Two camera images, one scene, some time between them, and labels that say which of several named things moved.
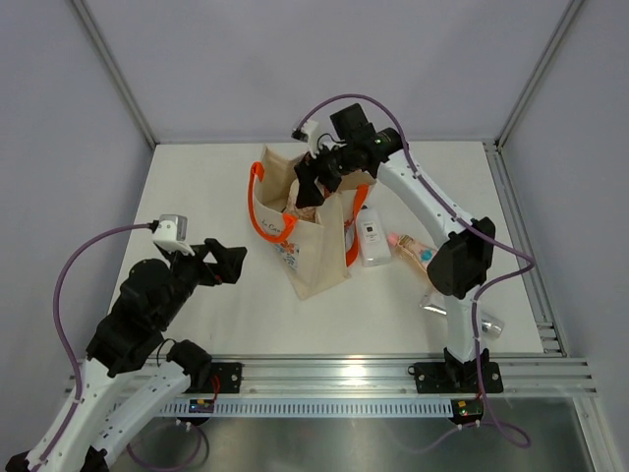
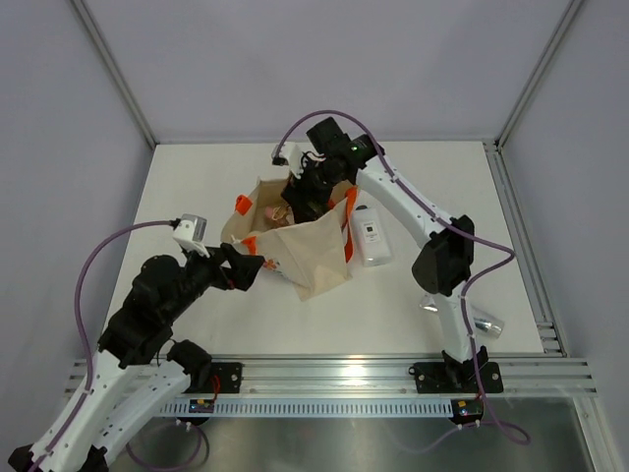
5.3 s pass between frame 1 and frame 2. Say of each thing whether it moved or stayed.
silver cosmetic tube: stayed
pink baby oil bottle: moved
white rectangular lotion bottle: stayed
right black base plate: stayed
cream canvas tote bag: moved
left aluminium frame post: stayed
